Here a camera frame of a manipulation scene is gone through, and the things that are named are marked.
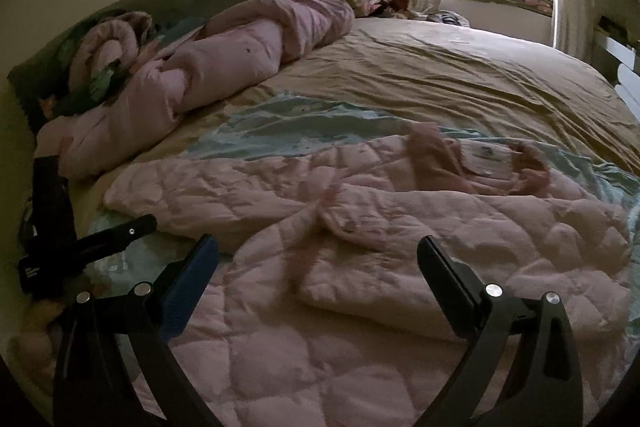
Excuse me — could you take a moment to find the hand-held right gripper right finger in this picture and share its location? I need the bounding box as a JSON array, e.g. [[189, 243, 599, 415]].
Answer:
[[416, 235, 586, 427]]

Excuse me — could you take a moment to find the pink quilted comforter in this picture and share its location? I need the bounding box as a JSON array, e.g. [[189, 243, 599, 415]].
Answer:
[[102, 122, 633, 427]]

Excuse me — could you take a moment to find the pink rolled duvet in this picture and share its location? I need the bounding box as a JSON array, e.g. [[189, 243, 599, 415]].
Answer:
[[37, 0, 356, 180]]

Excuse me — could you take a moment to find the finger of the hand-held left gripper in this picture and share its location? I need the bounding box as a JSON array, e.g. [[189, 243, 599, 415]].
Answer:
[[75, 213, 159, 267]]

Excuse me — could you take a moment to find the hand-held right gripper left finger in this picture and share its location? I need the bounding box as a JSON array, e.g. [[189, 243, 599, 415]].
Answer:
[[52, 234, 221, 427]]

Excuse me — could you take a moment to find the dark crumpled cloth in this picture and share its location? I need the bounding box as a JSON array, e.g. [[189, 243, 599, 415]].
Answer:
[[425, 9, 471, 28]]

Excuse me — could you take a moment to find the white radiator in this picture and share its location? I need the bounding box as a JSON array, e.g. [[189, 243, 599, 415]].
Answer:
[[592, 14, 640, 118]]

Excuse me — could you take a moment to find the bed with beige sheet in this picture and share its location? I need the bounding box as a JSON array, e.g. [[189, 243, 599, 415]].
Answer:
[[0, 14, 640, 427]]

